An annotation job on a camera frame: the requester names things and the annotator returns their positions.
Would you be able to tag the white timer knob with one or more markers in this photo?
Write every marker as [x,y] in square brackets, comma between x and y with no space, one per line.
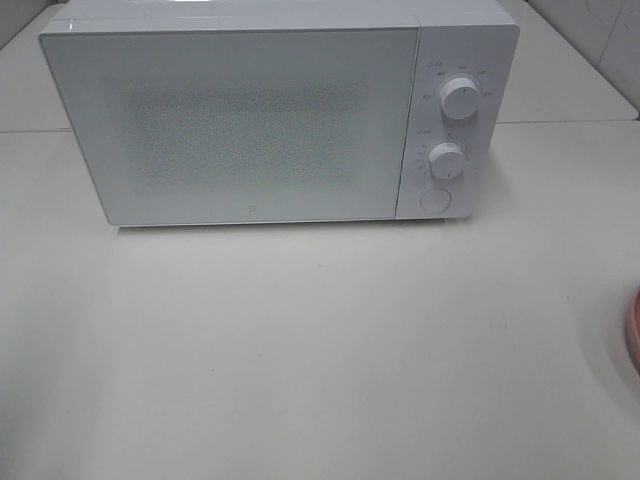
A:
[446,160]

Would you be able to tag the pink plate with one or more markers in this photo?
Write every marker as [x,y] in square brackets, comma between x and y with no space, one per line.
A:
[632,331]

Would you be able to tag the upper white power knob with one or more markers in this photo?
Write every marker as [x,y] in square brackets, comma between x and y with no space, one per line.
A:
[459,96]

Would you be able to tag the white microwave oven body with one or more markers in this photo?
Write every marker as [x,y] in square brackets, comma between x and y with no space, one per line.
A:
[478,38]

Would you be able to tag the white microwave door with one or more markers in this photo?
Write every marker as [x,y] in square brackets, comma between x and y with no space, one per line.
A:
[241,127]

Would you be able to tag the round white door button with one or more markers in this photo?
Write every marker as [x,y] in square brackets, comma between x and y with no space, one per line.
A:
[436,201]

